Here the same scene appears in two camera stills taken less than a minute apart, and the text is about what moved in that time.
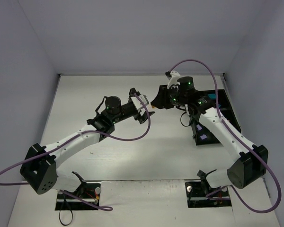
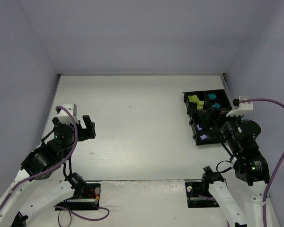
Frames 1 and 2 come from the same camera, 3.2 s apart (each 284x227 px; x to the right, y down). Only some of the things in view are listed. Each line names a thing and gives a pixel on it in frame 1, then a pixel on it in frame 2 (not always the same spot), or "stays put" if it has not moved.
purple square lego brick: [203, 136] stays put
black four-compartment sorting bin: [221, 104] stays put
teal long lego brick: [212, 96] stays put
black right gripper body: [167, 100] -> [216, 117]
